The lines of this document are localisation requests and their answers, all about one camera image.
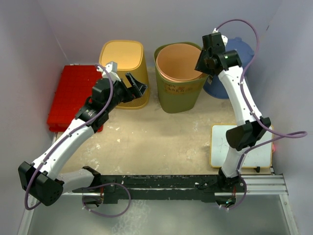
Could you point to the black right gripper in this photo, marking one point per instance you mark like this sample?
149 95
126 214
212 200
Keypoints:
200 66

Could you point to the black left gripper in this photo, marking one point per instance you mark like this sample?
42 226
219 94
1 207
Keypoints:
129 95

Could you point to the blue plastic bucket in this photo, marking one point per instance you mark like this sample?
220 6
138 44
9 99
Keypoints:
213 85

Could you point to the pink bin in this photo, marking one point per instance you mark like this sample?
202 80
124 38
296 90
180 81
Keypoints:
177 62

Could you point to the yellow ribbed waste basket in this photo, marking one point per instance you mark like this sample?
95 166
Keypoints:
129 56

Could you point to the olive green ribbed bin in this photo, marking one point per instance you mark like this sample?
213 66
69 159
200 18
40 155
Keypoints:
176 97

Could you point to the red plastic tray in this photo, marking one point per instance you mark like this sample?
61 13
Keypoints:
74 87

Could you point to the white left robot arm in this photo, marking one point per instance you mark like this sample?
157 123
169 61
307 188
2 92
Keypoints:
41 178

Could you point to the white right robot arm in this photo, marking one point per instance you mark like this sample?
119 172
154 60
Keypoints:
251 125

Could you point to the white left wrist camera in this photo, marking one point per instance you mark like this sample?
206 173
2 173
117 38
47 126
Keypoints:
109 71

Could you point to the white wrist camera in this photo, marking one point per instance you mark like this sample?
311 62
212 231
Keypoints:
109 71
224 38

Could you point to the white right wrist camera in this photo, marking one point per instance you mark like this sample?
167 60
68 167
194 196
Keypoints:
224 38

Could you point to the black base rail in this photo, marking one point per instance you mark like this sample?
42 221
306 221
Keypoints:
204 188

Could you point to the small whiteboard with orange frame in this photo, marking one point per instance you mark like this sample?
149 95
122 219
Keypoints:
259 157

